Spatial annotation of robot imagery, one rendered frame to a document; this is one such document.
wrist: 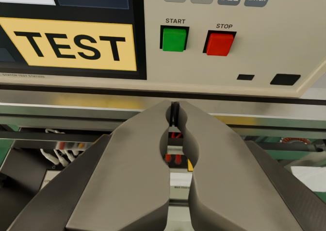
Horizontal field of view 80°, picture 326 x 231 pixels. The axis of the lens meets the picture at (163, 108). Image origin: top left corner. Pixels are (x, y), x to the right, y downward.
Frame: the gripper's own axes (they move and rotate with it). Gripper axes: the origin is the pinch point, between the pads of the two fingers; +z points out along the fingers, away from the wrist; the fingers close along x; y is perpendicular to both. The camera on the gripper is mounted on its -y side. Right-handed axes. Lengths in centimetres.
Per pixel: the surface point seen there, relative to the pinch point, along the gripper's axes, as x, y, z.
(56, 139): -14.3, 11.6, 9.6
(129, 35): -3.6, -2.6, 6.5
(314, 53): 12.4, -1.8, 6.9
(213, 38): 3.1, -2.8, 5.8
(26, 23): -11.6, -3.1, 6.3
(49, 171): -22.8, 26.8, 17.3
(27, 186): -32, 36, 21
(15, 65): -15.2, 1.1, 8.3
